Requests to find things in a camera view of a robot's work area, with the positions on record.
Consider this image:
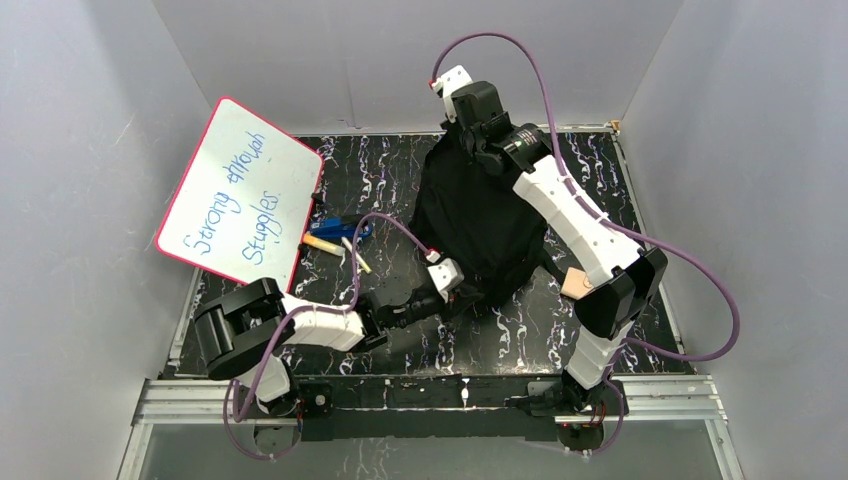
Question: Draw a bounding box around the black student backpack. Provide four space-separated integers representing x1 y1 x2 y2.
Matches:
408 127 566 316

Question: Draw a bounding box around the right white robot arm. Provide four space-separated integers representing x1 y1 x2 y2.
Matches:
431 73 668 414

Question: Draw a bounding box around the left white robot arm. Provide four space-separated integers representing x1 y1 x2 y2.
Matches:
193 278 482 416

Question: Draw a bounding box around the white stick pen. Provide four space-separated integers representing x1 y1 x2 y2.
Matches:
341 237 373 275

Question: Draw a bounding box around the blue stapler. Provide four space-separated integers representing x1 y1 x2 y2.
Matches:
308 215 363 240

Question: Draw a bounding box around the beige glue stick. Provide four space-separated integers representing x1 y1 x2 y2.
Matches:
302 233 345 257

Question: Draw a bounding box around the beige snap wallet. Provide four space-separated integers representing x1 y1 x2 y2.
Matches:
560 267 594 300

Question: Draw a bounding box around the pink-framed whiteboard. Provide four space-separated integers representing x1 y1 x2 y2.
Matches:
155 97 324 289

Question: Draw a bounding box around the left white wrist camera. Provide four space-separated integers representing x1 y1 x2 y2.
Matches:
425 249 465 304

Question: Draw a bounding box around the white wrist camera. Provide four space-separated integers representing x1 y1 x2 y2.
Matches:
425 249 465 304
429 65 473 123

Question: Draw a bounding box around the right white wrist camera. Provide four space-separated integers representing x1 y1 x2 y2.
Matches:
429 65 473 123

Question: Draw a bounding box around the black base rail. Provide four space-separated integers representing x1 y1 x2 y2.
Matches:
235 374 605 455

